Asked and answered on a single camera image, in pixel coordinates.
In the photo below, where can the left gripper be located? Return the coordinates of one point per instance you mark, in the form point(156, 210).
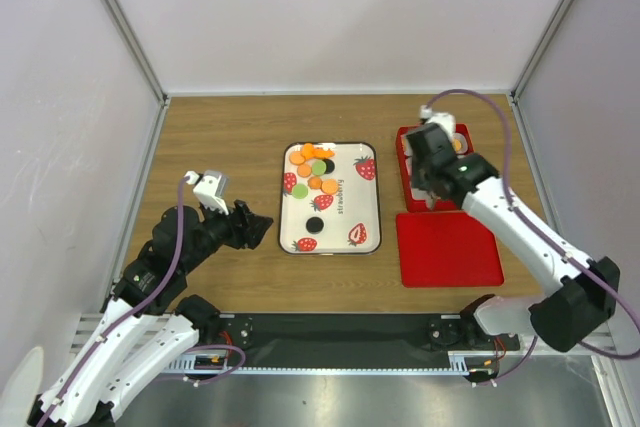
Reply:
point(247, 228)

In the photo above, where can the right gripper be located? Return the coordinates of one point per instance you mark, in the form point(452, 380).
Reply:
point(418, 182)

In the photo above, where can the black cookie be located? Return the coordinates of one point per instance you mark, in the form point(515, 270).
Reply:
point(329, 166)
point(314, 225)

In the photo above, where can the metal serving tongs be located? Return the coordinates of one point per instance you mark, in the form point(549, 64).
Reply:
point(430, 200)

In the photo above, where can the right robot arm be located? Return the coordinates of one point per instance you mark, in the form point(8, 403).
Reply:
point(578, 291)

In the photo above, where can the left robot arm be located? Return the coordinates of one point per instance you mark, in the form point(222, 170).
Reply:
point(110, 369)

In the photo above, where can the white paper cup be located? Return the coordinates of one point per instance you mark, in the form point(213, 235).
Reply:
point(419, 195)
point(406, 146)
point(408, 167)
point(463, 140)

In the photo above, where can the red cookie box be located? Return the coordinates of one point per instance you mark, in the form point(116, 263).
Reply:
point(410, 203)

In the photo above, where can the green cookie lower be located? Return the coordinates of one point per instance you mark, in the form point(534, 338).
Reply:
point(300, 191)

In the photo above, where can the green cookie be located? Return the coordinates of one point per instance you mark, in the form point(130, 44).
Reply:
point(300, 191)
point(318, 168)

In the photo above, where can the orange swirl cookie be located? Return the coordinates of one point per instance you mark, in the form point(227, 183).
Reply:
point(315, 183)

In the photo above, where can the plain orange round cookie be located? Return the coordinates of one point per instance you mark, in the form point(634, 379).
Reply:
point(304, 170)

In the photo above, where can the white strawberry tray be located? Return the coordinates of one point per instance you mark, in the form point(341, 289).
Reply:
point(351, 216)

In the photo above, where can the waffle cookie top left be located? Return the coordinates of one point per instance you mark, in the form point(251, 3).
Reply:
point(297, 158)

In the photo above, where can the green cookie upper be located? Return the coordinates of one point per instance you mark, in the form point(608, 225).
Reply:
point(318, 168)

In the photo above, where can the red box lid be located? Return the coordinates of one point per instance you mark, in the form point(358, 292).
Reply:
point(446, 250)

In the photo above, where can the orange fish cookie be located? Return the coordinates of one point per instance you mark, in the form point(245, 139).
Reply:
point(322, 153)

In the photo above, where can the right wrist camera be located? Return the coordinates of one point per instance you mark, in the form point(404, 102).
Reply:
point(444, 120)

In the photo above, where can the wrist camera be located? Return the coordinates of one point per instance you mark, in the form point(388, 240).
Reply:
point(444, 120)
point(208, 188)

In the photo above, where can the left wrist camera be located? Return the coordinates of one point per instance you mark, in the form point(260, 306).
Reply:
point(208, 188)

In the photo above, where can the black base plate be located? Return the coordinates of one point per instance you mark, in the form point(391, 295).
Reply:
point(359, 340)

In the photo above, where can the left cable duct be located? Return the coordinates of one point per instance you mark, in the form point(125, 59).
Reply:
point(203, 363)

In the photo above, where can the cable duct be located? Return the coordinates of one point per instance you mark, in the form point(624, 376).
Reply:
point(485, 361)
point(203, 363)

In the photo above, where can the right cable duct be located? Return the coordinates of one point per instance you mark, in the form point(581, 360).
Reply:
point(485, 361)

